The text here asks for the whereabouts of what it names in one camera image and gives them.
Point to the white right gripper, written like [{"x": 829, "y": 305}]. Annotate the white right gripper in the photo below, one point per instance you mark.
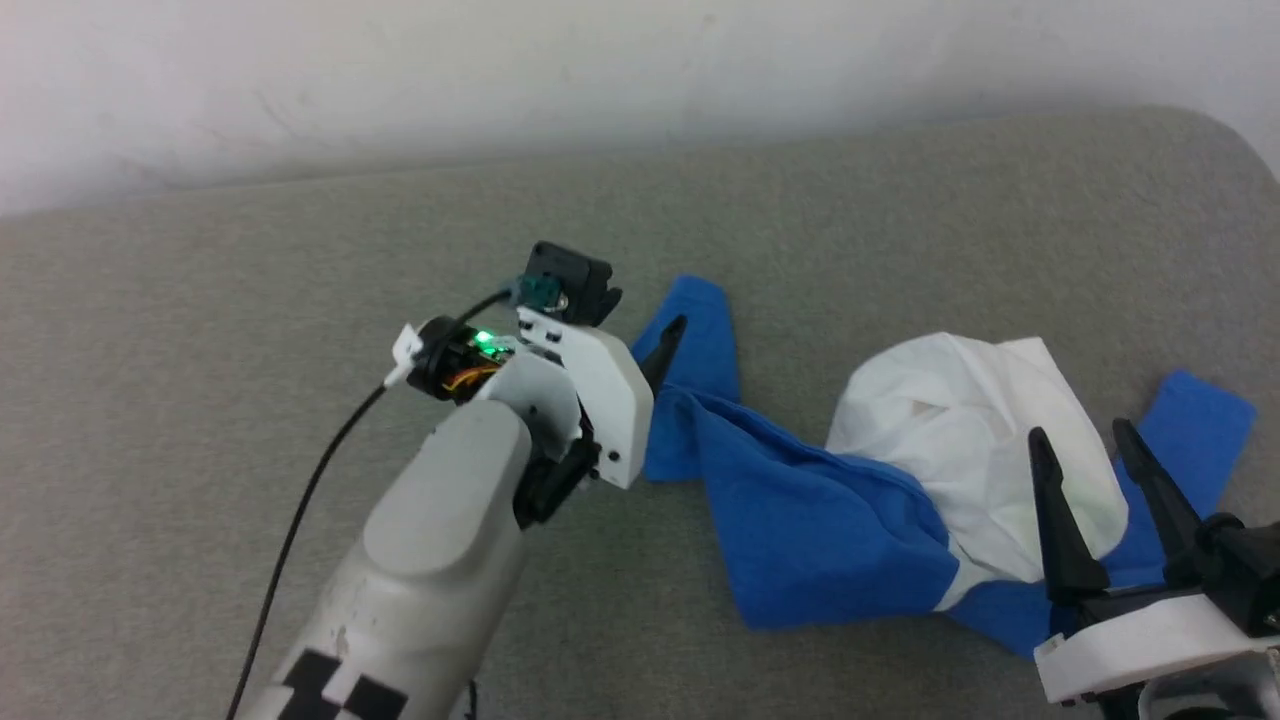
[{"x": 1140, "y": 640}]

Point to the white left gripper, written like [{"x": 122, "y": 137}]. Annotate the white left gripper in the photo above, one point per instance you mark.
[{"x": 610, "y": 400}]

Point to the blue and white t-shirt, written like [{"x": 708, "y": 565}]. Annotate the blue and white t-shirt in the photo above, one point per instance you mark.
[{"x": 800, "y": 500}]

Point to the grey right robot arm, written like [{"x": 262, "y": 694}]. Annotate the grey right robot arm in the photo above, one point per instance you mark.
[{"x": 1200, "y": 702}]

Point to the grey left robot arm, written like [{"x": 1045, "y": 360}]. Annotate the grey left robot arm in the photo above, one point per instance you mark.
[{"x": 440, "y": 540}]

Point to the grey fabric sofa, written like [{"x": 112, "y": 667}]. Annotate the grey fabric sofa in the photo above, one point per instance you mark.
[{"x": 200, "y": 350}]

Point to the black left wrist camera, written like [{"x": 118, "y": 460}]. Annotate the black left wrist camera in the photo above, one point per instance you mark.
[{"x": 570, "y": 275}]

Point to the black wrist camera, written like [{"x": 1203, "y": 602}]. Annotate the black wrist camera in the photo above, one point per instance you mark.
[
  {"x": 570, "y": 275},
  {"x": 1245, "y": 570}
]

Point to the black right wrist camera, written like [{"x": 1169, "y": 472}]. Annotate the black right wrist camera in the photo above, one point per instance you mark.
[{"x": 1245, "y": 570}]

